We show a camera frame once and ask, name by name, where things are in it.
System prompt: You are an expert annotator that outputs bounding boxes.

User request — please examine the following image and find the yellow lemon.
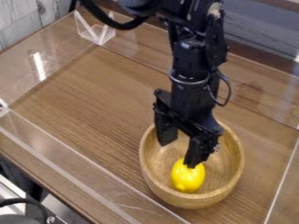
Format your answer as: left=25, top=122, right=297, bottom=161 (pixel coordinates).
left=170, top=158, right=205, bottom=193

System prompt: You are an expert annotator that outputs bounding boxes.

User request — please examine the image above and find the clear acrylic corner bracket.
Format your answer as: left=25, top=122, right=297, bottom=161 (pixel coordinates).
left=73, top=11, right=116, bottom=46

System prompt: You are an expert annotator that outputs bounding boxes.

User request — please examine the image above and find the thick black hose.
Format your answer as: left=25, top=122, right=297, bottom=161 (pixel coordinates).
left=77, top=0, right=156, bottom=32

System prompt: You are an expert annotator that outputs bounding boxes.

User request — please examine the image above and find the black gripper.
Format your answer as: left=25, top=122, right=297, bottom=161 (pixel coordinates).
left=153, top=70, right=222, bottom=168

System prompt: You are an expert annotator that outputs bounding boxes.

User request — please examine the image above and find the black cable lower left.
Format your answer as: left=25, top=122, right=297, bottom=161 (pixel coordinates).
left=0, top=198, right=50, bottom=224

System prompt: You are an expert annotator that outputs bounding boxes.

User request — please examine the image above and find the brown wooden bowl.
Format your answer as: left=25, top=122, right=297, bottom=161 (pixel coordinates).
left=138, top=121, right=244, bottom=209

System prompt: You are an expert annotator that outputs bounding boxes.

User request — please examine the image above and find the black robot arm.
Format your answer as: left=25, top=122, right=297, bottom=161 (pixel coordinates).
left=117, top=0, right=229, bottom=168

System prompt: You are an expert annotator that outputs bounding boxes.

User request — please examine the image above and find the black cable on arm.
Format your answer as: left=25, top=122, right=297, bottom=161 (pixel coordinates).
left=205, top=69, right=232, bottom=107

